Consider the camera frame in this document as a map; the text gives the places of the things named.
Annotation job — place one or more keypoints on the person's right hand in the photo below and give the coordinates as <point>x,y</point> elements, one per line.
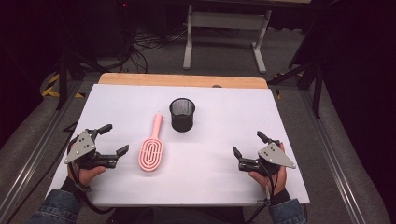
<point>274,183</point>

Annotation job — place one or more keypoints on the wooden table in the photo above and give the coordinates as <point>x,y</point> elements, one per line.
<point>183,80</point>

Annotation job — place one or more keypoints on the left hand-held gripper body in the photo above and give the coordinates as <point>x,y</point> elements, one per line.
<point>81,146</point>

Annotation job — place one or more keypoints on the black metal stand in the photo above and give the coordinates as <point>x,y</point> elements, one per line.
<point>317,90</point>
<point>63,81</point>

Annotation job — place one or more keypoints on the aluminium rail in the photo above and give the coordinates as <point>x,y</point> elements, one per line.
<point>34,155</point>
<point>334,161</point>

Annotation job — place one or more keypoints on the person's left hand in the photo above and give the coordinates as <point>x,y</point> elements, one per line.
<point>90,174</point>

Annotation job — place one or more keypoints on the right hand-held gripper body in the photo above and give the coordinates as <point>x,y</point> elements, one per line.
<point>274,155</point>

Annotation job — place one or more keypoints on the white board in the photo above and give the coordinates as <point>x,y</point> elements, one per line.
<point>202,174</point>

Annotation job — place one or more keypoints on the yellow black hazard tape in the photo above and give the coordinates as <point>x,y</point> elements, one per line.
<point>51,88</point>
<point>278,93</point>

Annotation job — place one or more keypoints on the black mesh pen holder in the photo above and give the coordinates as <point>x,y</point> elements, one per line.
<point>182,119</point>

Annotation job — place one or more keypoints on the pink hairbrush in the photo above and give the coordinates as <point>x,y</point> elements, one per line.
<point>151,152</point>

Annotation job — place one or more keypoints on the white metal desk frame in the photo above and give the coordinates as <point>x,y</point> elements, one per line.
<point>229,21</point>

